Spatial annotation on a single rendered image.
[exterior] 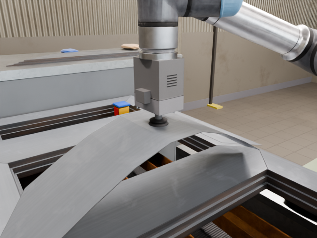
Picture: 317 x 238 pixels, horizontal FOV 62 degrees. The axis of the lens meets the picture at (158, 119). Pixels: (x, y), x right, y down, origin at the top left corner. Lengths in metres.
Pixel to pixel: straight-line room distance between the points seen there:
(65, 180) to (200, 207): 0.29
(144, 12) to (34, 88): 0.87
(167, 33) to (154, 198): 0.35
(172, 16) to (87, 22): 2.58
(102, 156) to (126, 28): 2.79
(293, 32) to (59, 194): 0.64
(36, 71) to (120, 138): 0.80
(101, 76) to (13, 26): 1.64
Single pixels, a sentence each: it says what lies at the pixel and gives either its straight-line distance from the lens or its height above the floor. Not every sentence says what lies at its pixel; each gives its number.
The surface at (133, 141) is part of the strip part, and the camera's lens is 0.51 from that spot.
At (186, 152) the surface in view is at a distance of 1.22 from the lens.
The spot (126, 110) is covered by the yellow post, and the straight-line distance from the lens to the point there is 1.21.
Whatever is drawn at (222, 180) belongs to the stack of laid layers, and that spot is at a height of 0.86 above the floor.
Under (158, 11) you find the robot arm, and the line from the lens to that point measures 0.49.
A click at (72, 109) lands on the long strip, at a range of 1.25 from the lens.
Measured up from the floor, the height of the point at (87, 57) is 1.06.
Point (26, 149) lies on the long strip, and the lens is 0.92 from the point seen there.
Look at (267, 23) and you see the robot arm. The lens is 0.72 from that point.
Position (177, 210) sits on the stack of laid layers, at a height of 0.86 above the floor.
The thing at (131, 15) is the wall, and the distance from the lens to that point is 3.27.
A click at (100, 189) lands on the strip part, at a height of 0.98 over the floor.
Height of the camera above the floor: 1.24
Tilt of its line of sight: 20 degrees down
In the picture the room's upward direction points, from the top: straight up
